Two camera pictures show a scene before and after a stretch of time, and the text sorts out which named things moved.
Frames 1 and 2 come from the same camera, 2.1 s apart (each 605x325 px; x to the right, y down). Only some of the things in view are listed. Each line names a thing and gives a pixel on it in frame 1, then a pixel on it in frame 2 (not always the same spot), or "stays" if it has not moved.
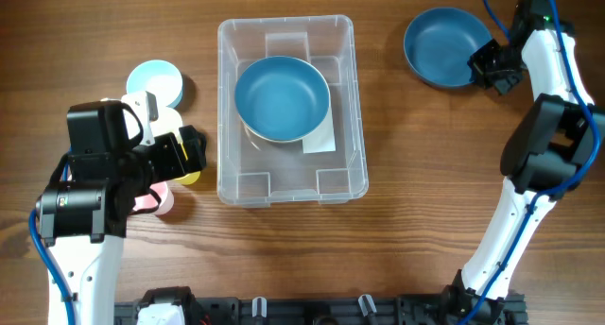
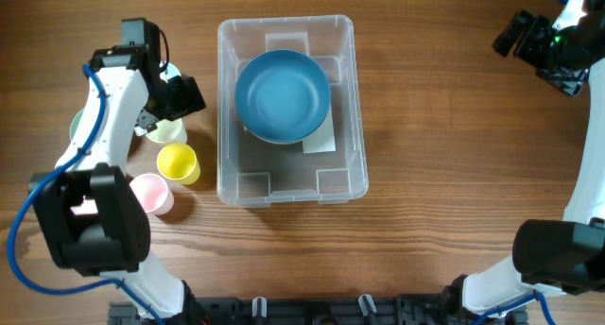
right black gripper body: x=492 y=62 to x=522 y=37
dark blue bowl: x=440 y=44 to x=283 y=95
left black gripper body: x=190 y=148 to x=179 y=100
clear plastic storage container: x=289 y=123 stays
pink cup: x=160 y=201 stays
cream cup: x=168 y=121 stays
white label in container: x=322 y=140 stays
